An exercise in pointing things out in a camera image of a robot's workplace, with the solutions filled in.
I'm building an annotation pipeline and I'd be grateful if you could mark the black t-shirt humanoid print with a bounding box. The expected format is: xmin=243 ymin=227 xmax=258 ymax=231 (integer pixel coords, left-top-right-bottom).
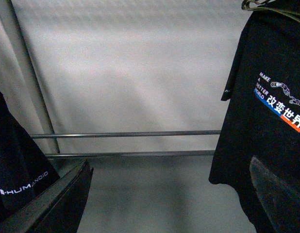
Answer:
xmin=0 ymin=92 xmax=60 ymax=223

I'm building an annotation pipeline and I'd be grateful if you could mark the rack upright pole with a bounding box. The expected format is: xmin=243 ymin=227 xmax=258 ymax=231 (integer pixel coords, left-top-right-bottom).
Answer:
xmin=0 ymin=0 xmax=61 ymax=154

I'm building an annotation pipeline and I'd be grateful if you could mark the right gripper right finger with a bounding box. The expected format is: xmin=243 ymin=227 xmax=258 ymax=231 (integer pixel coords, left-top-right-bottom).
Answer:
xmin=250 ymin=156 xmax=300 ymax=233

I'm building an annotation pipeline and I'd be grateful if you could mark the hanging black t-shirt slogan print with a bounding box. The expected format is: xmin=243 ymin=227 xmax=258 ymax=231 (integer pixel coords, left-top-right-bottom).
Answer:
xmin=209 ymin=0 xmax=300 ymax=233

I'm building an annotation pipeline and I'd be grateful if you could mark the metal wire hanger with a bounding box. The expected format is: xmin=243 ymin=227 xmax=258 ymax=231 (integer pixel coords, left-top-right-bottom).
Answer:
xmin=241 ymin=0 xmax=261 ymax=11

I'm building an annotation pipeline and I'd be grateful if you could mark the lower rack crossbar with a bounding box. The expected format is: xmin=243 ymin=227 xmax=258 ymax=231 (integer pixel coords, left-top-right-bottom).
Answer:
xmin=46 ymin=150 xmax=215 ymax=159

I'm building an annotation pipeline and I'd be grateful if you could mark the upper rack crossbar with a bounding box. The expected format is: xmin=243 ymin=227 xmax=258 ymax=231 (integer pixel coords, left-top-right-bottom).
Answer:
xmin=31 ymin=130 xmax=221 ymax=139

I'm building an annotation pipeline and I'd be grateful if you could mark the rack crossbar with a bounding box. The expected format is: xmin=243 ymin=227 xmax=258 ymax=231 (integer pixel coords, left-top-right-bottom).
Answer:
xmin=46 ymin=150 xmax=215 ymax=159
xmin=31 ymin=130 xmax=221 ymax=139

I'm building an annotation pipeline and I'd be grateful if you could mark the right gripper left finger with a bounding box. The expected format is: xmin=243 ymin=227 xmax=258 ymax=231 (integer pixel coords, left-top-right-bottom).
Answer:
xmin=0 ymin=160 xmax=93 ymax=233

